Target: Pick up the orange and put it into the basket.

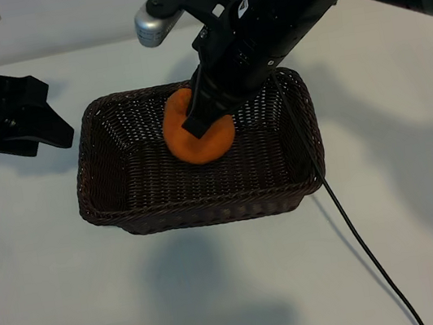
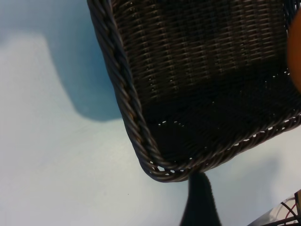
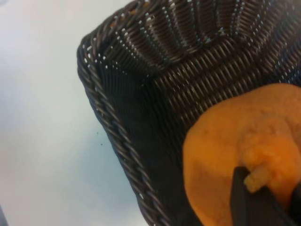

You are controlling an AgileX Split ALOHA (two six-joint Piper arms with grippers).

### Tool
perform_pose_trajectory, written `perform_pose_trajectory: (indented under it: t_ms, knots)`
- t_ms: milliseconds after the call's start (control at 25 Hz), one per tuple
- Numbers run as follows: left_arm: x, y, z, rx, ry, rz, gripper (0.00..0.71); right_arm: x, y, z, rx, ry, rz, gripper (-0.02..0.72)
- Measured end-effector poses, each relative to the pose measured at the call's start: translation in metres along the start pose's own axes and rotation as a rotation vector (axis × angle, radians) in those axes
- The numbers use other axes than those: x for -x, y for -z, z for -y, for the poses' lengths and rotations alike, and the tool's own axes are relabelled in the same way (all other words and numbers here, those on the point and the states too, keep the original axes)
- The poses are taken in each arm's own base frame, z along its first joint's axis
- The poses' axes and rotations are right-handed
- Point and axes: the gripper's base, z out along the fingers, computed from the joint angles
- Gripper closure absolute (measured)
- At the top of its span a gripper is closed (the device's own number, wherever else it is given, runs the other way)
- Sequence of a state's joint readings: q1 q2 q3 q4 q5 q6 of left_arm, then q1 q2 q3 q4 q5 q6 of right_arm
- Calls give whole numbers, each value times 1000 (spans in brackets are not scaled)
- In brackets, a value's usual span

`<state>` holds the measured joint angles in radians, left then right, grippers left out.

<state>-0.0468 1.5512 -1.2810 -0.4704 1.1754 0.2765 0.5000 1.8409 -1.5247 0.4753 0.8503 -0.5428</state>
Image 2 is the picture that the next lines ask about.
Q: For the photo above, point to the dark brown woven wicker basket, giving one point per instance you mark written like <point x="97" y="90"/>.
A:
<point x="200" y="70"/>

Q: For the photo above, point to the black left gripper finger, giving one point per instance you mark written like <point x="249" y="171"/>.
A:
<point x="200" y="204"/>

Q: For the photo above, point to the orange citrus fruit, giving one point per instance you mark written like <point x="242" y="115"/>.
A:
<point x="296" y="51"/>

